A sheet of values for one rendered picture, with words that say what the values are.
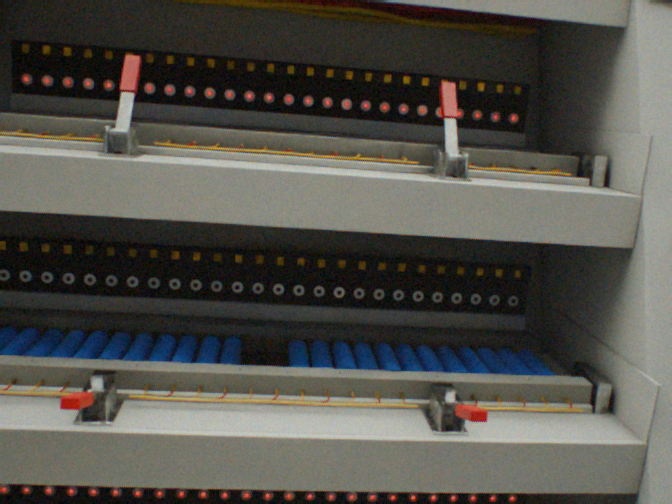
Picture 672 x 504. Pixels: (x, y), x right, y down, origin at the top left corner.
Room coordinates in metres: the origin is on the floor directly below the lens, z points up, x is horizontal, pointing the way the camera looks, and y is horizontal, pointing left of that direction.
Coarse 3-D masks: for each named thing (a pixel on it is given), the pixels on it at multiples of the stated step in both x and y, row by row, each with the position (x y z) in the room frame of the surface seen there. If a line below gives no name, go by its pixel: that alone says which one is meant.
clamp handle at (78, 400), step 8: (96, 384) 0.48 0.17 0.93; (80, 392) 0.44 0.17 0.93; (88, 392) 0.45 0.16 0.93; (96, 392) 0.47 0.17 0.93; (64, 400) 0.41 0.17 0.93; (72, 400) 0.41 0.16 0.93; (80, 400) 0.41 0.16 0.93; (88, 400) 0.44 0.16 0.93; (64, 408) 0.41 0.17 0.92; (72, 408) 0.41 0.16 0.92; (80, 408) 0.42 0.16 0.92
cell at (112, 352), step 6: (114, 336) 0.59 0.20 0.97; (120, 336) 0.59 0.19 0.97; (126, 336) 0.59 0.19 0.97; (114, 342) 0.57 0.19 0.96; (120, 342) 0.58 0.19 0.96; (126, 342) 0.59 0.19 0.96; (108, 348) 0.56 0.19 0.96; (114, 348) 0.56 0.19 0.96; (120, 348) 0.57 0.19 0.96; (126, 348) 0.58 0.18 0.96; (102, 354) 0.55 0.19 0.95; (108, 354) 0.55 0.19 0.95; (114, 354) 0.55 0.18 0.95; (120, 354) 0.56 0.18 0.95
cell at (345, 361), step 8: (336, 344) 0.62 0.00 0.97; (344, 344) 0.62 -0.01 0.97; (336, 352) 0.60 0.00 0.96; (344, 352) 0.60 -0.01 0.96; (336, 360) 0.59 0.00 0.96; (344, 360) 0.58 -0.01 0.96; (352, 360) 0.58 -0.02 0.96; (336, 368) 0.58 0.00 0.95; (344, 368) 0.56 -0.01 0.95; (352, 368) 0.57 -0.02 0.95
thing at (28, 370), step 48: (0, 384) 0.51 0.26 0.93; (48, 384) 0.51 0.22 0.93; (144, 384) 0.52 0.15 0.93; (192, 384) 0.52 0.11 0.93; (240, 384) 0.53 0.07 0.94; (288, 384) 0.53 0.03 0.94; (336, 384) 0.54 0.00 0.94; (384, 384) 0.54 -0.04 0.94; (480, 384) 0.55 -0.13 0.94; (528, 384) 0.55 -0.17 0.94; (576, 384) 0.56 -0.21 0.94
